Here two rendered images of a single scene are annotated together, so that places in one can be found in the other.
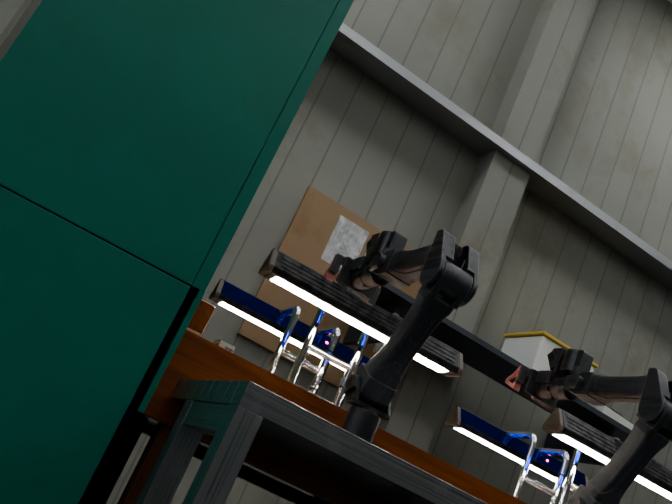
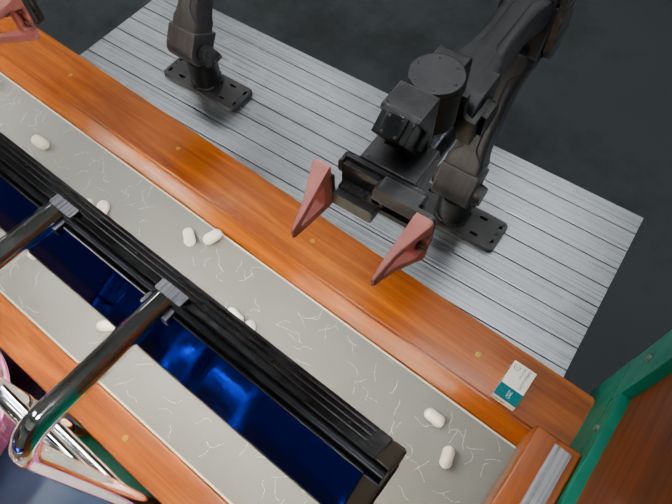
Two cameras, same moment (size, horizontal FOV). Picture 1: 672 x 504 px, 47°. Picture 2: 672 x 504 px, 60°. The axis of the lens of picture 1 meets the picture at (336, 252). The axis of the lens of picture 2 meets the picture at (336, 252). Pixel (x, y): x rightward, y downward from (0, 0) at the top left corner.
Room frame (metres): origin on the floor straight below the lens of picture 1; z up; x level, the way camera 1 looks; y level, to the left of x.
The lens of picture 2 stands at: (1.98, 0.19, 1.57)
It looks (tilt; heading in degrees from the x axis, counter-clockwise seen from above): 60 degrees down; 234
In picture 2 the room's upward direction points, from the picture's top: straight up
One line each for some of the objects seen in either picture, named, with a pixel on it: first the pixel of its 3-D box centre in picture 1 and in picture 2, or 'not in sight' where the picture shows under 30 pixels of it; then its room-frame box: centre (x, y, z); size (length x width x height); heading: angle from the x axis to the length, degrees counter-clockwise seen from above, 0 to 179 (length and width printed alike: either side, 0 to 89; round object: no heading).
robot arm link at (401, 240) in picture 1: (389, 255); (446, 98); (1.62, -0.11, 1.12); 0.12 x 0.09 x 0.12; 20
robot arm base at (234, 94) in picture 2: not in sight; (204, 70); (1.66, -0.74, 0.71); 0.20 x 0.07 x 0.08; 110
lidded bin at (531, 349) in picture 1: (544, 368); not in sight; (4.34, -1.41, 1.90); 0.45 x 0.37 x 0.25; 110
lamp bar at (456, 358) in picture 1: (366, 314); (123, 274); (2.00, -0.14, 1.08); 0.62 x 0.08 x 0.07; 106
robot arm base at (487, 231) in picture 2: (358, 430); (455, 202); (1.45, -0.18, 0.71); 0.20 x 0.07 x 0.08; 110
